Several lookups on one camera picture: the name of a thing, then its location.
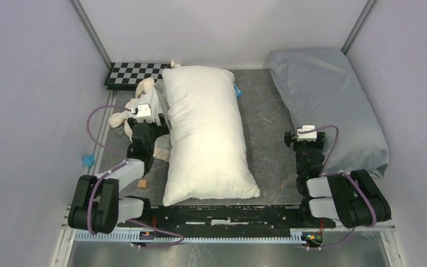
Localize small white purple toy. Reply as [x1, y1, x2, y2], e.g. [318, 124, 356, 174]
[170, 61, 182, 69]

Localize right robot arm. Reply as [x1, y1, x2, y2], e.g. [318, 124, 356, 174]
[284, 131, 392, 228]

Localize small wooden cube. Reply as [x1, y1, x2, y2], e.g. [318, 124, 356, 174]
[137, 179, 148, 189]

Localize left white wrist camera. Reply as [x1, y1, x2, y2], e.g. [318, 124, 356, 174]
[128, 103, 153, 121]

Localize small blue object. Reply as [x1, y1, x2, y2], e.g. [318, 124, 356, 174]
[82, 154, 95, 169]

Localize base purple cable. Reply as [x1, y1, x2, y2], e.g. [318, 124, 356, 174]
[304, 225, 356, 252]
[125, 219, 186, 250]

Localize black white checkerboard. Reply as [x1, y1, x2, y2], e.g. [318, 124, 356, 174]
[105, 62, 172, 91]

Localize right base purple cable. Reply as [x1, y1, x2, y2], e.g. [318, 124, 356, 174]
[304, 225, 356, 252]

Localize blue pillow label tag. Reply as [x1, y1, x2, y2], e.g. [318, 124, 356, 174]
[234, 84, 243, 98]

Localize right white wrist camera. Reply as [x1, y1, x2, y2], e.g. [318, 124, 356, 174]
[296, 125, 317, 141]

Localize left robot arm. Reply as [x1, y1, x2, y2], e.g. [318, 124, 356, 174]
[67, 115, 170, 235]

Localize grey pillowcase with cream ruffle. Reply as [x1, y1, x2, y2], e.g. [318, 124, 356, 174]
[108, 77, 172, 163]

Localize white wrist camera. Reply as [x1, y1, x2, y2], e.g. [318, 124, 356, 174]
[296, 125, 317, 141]
[128, 103, 153, 121]

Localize white pillow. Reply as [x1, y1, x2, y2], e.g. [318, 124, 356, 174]
[162, 66, 261, 206]

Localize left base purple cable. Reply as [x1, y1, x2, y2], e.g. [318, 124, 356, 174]
[125, 219, 186, 250]

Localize light blue-grey pillow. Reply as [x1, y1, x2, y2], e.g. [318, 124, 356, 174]
[267, 48, 389, 178]

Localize white toothed cable duct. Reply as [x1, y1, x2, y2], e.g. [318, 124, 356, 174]
[75, 229, 306, 245]

